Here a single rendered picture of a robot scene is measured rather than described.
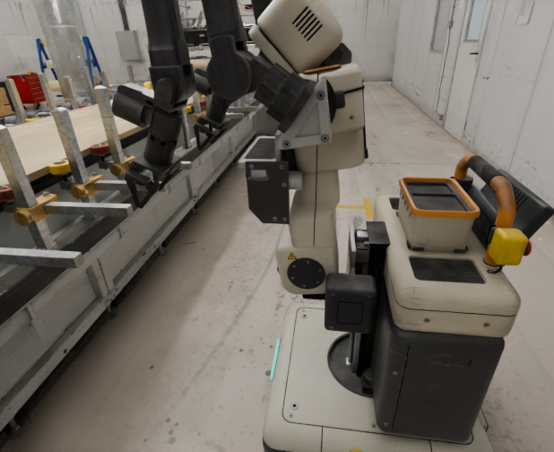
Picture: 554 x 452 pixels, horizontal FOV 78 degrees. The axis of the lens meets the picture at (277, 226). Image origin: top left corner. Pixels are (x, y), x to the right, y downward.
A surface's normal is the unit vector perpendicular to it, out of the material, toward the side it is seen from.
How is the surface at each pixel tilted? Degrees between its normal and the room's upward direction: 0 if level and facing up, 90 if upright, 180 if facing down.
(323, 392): 0
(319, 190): 90
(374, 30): 90
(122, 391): 0
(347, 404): 0
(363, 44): 90
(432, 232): 92
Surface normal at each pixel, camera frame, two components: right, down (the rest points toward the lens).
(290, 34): -0.15, 0.47
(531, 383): -0.04, -0.88
